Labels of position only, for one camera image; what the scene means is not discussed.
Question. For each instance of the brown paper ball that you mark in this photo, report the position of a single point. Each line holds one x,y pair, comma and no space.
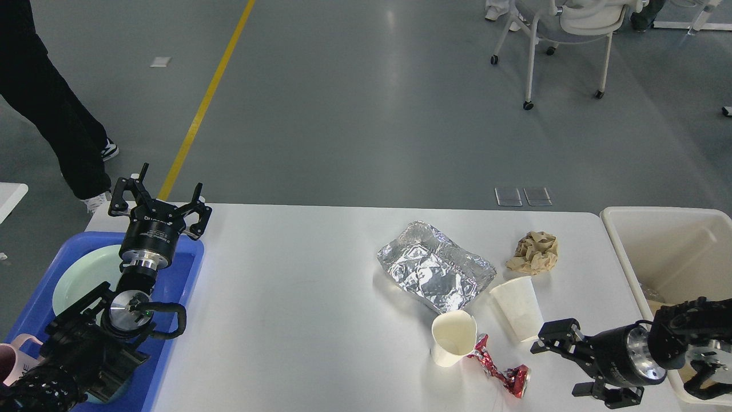
536,253

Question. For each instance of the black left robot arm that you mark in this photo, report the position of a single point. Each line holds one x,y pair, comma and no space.
93,346

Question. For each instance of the blue plastic tray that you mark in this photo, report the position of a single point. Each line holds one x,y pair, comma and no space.
174,284

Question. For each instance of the person in black trousers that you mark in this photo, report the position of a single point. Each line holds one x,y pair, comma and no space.
32,86

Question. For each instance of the pink HOME mug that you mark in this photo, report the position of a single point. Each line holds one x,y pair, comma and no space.
14,362

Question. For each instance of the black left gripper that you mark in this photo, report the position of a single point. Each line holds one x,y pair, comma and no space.
150,237

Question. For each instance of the white side table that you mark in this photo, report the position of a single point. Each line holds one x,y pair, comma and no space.
11,195

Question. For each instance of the mint green round plate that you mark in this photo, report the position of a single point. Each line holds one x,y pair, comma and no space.
101,265

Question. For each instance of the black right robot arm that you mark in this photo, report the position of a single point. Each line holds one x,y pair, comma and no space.
621,362

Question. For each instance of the white office chair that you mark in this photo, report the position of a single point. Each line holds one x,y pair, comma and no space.
566,22

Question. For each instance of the white paper bowl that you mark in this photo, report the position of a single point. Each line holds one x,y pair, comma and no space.
518,302

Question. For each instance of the right floor socket plate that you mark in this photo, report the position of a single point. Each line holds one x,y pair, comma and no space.
538,196

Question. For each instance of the crumpled aluminium foil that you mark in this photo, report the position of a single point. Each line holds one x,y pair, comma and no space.
423,261

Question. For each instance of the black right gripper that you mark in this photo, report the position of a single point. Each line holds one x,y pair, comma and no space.
621,355

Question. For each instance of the left floor socket plate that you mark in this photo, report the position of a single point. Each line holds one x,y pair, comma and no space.
508,197

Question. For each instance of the white plastic bin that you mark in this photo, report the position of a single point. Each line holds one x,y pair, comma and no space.
679,253

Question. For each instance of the floor socket plate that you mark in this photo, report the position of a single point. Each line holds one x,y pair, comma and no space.
508,197
538,196

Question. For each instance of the white paper cup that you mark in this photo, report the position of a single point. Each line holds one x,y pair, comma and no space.
454,335

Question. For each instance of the crushed red can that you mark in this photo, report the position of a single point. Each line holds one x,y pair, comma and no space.
515,380

